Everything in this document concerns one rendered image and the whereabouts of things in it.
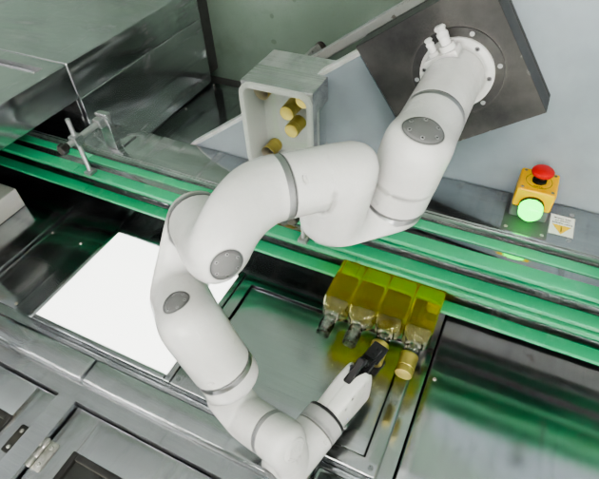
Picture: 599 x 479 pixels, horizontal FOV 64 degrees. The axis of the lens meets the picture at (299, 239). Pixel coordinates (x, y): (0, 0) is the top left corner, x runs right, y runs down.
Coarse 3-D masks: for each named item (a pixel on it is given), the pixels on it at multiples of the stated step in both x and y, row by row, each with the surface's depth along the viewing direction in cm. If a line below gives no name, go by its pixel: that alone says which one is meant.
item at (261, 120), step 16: (240, 96) 104; (256, 96) 108; (272, 96) 109; (288, 96) 99; (304, 96) 97; (256, 112) 111; (272, 112) 113; (304, 112) 108; (256, 128) 113; (272, 128) 116; (304, 128) 112; (256, 144) 115; (288, 144) 117; (304, 144) 115
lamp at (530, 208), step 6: (528, 198) 91; (534, 198) 91; (522, 204) 91; (528, 204) 90; (534, 204) 90; (540, 204) 90; (522, 210) 91; (528, 210) 90; (534, 210) 90; (540, 210) 90; (522, 216) 92; (528, 216) 91; (534, 216) 91; (540, 216) 91
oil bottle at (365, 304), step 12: (372, 276) 103; (384, 276) 103; (360, 288) 101; (372, 288) 101; (384, 288) 101; (360, 300) 99; (372, 300) 99; (348, 312) 99; (360, 312) 97; (372, 312) 97; (372, 324) 98
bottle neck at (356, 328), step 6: (354, 324) 97; (360, 324) 97; (348, 330) 96; (354, 330) 96; (360, 330) 96; (348, 336) 95; (354, 336) 95; (342, 342) 96; (348, 342) 96; (354, 342) 94
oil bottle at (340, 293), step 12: (348, 264) 106; (360, 264) 106; (336, 276) 104; (348, 276) 104; (360, 276) 104; (336, 288) 101; (348, 288) 101; (324, 300) 100; (336, 300) 99; (348, 300) 99; (324, 312) 101; (336, 312) 99
